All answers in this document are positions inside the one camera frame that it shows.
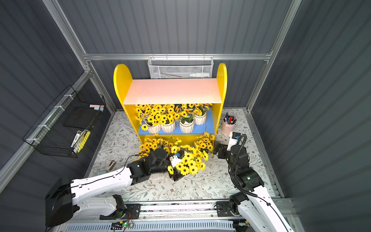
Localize shelf pot two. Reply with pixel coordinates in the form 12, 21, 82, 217
155, 104, 175, 133
162, 139, 182, 155

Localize shelf pot four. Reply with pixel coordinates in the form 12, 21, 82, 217
149, 138, 171, 153
192, 103, 213, 125

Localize shelf pot five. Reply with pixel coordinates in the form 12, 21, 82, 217
137, 142, 154, 159

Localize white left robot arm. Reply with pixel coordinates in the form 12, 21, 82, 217
45, 148, 184, 228

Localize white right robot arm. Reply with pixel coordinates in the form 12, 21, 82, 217
213, 132, 293, 232

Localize pink pen cup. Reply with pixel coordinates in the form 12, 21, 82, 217
221, 113, 237, 135

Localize yellow wooden shelf unit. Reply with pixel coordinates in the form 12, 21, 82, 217
113, 63, 228, 144

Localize small pink stapler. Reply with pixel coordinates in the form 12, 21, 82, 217
105, 160, 117, 172

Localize small green circuit board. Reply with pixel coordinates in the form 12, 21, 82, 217
110, 221, 134, 232

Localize yellow marker in basket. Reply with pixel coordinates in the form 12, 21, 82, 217
75, 130, 91, 153

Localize white marker in basket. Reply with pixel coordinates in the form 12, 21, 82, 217
71, 130, 82, 148

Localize pink sticky notes in basket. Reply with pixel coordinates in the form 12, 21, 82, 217
89, 104, 104, 111

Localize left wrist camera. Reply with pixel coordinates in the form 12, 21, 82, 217
169, 155, 182, 168

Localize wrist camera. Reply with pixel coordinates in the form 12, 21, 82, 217
227, 131, 242, 151
169, 155, 182, 168

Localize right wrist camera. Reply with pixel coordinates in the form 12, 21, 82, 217
227, 131, 242, 151

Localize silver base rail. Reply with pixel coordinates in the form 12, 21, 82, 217
69, 197, 239, 221

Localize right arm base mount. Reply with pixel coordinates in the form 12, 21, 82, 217
214, 200, 258, 218

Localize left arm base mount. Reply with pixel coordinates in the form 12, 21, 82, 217
100, 204, 141, 220

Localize white tube in wire basket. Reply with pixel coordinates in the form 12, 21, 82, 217
189, 72, 210, 78

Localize white wire wall basket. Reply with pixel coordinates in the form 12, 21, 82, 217
147, 57, 214, 79

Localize black wire wall basket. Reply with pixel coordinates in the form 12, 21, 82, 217
23, 87, 106, 158

